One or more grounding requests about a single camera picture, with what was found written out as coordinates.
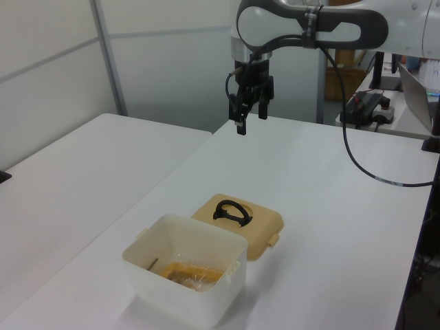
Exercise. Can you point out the grey partition post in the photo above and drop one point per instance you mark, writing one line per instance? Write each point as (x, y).
(110, 58)

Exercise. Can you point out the white plastic tool case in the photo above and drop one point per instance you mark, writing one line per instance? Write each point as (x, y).
(192, 299)

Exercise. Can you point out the grey laptop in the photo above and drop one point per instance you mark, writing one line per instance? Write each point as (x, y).
(417, 96)

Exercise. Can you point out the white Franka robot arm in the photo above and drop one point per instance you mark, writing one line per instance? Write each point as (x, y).
(405, 27)

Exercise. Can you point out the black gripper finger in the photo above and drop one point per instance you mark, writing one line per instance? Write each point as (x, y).
(263, 110)
(241, 123)

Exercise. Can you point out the black power strip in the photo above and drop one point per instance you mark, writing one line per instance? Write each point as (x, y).
(366, 108)

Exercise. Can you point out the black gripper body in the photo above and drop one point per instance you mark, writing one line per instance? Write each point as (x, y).
(258, 70)

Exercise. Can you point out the brown cardboard box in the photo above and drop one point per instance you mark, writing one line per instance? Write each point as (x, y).
(342, 80)

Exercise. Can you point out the clear plastic bag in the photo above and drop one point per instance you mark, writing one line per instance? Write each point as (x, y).
(201, 271)

